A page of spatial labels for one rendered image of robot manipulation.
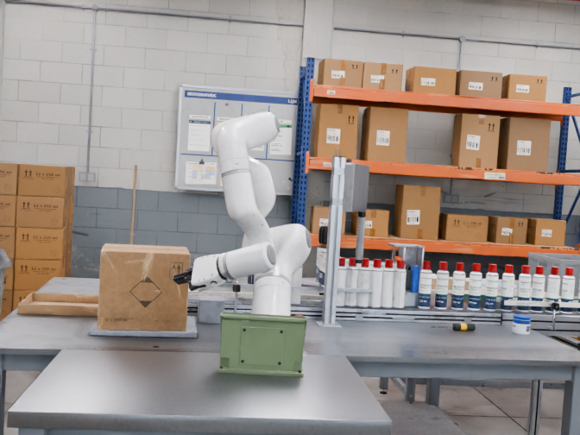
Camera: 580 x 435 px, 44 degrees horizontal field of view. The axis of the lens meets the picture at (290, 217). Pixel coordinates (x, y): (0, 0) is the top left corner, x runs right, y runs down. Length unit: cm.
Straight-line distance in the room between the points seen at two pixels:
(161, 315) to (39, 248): 358
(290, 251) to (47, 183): 391
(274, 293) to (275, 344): 18
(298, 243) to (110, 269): 65
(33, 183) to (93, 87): 176
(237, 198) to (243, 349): 43
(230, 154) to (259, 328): 52
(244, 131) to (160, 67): 525
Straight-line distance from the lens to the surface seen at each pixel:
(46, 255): 605
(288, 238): 233
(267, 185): 233
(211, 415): 178
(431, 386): 410
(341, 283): 302
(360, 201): 292
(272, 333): 210
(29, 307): 291
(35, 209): 603
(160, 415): 178
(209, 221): 734
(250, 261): 209
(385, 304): 309
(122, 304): 253
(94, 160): 743
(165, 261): 251
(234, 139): 215
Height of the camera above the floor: 140
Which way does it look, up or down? 3 degrees down
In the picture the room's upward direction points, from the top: 4 degrees clockwise
